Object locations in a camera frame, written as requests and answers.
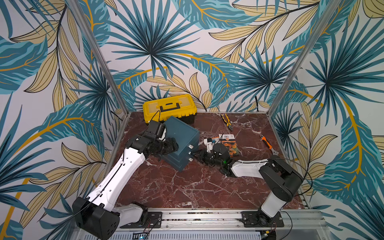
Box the yellow handled pliers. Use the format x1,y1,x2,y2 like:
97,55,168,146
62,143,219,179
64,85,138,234
221,114,233,131

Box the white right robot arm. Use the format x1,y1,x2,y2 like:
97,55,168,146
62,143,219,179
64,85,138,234
193,144,304,220

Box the yellow and black toolbox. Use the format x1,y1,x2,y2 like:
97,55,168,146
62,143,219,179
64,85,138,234
143,94,198,124

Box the orange seed bag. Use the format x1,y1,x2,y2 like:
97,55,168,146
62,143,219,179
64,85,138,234
212,134,236,144

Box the teal drawer cabinet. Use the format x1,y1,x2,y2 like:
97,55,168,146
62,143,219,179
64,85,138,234
162,117,200,172

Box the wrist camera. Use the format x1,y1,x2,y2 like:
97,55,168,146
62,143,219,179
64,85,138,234
204,138,218,153
144,120,166,141

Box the aluminium corner post left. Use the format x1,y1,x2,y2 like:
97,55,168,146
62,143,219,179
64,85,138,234
68,0,129,117

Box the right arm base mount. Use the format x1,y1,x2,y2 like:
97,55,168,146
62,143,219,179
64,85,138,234
240,210,285,228

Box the aluminium corner post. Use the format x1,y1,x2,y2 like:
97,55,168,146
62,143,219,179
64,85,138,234
267,0,341,119
68,0,129,117

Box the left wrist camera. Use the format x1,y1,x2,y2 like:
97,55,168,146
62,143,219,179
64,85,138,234
144,120,166,141

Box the aluminium corner post right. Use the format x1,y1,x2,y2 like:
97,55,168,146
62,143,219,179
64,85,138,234
267,0,341,119

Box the orange adjustable wrench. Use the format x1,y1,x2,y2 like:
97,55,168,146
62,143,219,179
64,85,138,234
260,135,279,156

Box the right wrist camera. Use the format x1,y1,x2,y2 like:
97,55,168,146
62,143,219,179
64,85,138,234
204,138,218,153

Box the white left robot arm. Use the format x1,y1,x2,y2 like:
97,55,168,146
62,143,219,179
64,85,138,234
72,134,179,240

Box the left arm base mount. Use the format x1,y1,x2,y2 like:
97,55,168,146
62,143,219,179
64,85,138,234
120,212,163,229

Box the marigold photo seed bag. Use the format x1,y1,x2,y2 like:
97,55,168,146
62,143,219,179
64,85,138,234
223,141,239,157

